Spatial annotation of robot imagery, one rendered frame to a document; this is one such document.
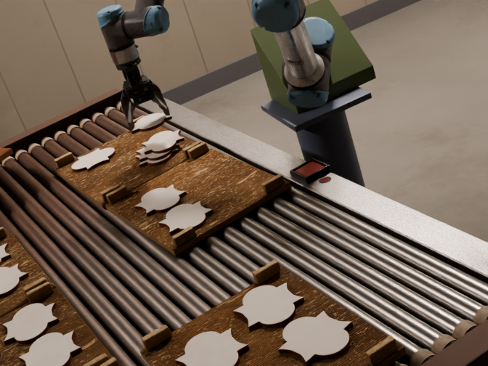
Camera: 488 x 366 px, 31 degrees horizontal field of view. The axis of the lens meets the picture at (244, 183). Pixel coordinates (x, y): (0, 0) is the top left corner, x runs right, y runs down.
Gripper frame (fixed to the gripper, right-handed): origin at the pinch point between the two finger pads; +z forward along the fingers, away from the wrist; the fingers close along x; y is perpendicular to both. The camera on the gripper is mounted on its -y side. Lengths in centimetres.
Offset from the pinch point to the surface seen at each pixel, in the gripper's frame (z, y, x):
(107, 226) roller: 11.9, 29.5, -21.4
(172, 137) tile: 7.7, -1.2, 4.5
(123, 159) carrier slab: 10.7, -6.7, -11.4
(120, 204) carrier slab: 10.4, 23.2, -16.3
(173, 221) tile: 9.2, 46.7, -5.3
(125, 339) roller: 12, 83, -24
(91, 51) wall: 53, -289, -6
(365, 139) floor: 106, -145, 104
